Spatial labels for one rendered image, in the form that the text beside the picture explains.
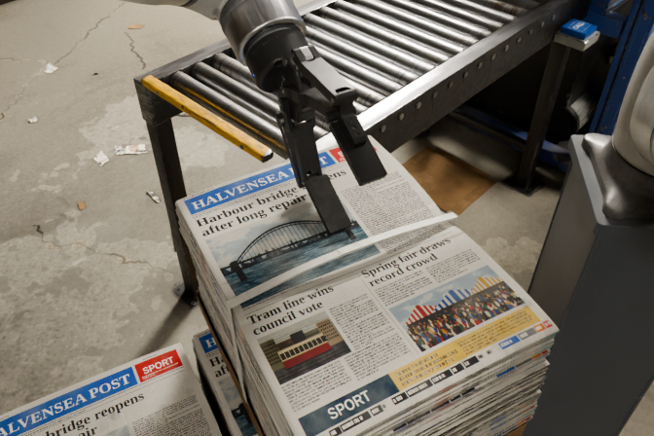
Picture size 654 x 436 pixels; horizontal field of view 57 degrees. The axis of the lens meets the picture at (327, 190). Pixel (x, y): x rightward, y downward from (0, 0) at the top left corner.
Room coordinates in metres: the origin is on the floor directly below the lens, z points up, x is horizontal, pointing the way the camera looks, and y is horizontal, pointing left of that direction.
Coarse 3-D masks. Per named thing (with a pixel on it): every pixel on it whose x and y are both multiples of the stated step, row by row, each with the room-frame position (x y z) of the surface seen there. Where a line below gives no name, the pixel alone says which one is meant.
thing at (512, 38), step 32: (576, 0) 1.79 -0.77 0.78; (512, 32) 1.53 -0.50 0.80; (544, 32) 1.66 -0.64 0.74; (448, 64) 1.35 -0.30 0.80; (480, 64) 1.39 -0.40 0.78; (512, 64) 1.54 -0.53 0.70; (416, 96) 1.21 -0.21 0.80; (448, 96) 1.30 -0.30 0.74; (384, 128) 1.12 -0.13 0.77; (416, 128) 1.21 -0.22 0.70; (288, 160) 0.97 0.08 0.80
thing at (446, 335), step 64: (448, 256) 0.46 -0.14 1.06; (256, 320) 0.38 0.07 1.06; (320, 320) 0.38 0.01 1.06; (384, 320) 0.38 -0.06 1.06; (448, 320) 0.37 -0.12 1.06; (512, 320) 0.37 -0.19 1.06; (256, 384) 0.33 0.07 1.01; (320, 384) 0.30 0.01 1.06; (384, 384) 0.30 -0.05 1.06; (448, 384) 0.30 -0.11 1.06; (512, 384) 0.34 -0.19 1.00
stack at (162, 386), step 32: (160, 352) 0.50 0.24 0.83; (96, 384) 0.44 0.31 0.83; (128, 384) 0.44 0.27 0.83; (160, 384) 0.44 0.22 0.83; (192, 384) 0.44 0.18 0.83; (224, 384) 0.44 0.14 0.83; (0, 416) 0.40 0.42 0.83; (32, 416) 0.40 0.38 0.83; (64, 416) 0.40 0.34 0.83; (96, 416) 0.40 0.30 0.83; (128, 416) 0.40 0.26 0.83; (160, 416) 0.40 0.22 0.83; (192, 416) 0.40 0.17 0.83; (224, 416) 0.41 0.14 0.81
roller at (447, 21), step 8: (376, 0) 1.78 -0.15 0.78; (384, 0) 1.76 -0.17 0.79; (392, 0) 1.75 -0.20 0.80; (400, 0) 1.74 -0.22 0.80; (400, 8) 1.71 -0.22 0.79; (408, 8) 1.70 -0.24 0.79; (416, 8) 1.69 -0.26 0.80; (424, 8) 1.68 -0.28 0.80; (416, 16) 1.67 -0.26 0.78; (424, 16) 1.65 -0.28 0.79; (432, 16) 1.64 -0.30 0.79; (440, 16) 1.63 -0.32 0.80; (448, 16) 1.64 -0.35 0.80; (440, 24) 1.61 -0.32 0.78; (448, 24) 1.60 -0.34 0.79; (456, 24) 1.59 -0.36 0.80; (464, 24) 1.58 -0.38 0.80; (464, 32) 1.56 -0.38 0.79; (472, 32) 1.55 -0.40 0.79; (480, 32) 1.54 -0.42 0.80; (488, 32) 1.53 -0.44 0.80; (480, 40) 1.52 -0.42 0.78
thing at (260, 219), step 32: (320, 160) 0.63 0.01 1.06; (384, 160) 0.63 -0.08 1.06; (224, 192) 0.57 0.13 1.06; (256, 192) 0.57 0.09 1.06; (288, 192) 0.57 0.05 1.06; (352, 192) 0.57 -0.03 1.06; (384, 192) 0.57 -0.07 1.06; (416, 192) 0.57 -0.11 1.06; (192, 224) 0.52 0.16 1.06; (224, 224) 0.52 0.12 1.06; (256, 224) 0.51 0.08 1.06; (288, 224) 0.51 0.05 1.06; (320, 224) 0.52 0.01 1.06; (352, 224) 0.52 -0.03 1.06; (192, 256) 0.55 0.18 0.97; (224, 256) 0.46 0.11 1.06; (256, 256) 0.46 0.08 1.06; (288, 256) 0.46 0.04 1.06; (224, 352) 0.48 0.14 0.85
